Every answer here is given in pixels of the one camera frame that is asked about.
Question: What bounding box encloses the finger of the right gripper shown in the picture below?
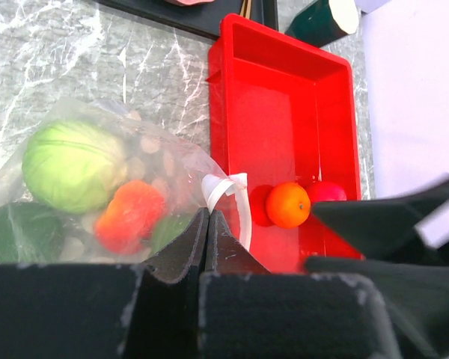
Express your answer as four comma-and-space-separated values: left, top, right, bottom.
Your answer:
305, 257, 449, 358
311, 176, 449, 258

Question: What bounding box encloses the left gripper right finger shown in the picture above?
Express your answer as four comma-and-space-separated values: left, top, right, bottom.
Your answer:
198, 211, 400, 358

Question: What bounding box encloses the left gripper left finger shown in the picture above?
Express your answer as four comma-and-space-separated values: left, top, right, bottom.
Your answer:
0, 208, 209, 358

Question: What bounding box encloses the green avocado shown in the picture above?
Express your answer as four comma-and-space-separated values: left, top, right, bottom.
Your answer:
0, 202, 65, 263

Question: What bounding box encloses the red apple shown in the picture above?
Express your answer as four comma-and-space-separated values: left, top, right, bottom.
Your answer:
305, 182, 347, 203

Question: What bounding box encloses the orange tangerine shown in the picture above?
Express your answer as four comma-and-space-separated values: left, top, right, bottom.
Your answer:
265, 182, 311, 229

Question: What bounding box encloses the red yellow peach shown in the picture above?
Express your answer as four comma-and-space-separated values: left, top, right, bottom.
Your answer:
94, 180, 168, 255

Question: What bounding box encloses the clear zip top bag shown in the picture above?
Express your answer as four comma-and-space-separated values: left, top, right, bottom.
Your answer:
0, 99, 252, 264

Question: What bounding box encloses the light green cabbage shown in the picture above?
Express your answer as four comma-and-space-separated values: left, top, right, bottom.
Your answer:
22, 120, 127, 214

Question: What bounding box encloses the green bell pepper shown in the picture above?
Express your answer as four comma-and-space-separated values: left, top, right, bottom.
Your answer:
150, 213, 193, 256

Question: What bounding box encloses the red plastic bin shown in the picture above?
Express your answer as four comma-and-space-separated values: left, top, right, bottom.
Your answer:
208, 14, 361, 273

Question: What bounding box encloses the dark green paper cup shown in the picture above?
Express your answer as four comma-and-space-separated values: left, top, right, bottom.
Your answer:
284, 0, 360, 48

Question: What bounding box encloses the black serving tray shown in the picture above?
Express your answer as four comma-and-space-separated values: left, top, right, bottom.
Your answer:
99, 1, 278, 40

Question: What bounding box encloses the pink dotted plate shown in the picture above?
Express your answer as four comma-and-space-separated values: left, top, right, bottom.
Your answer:
165, 0, 214, 7

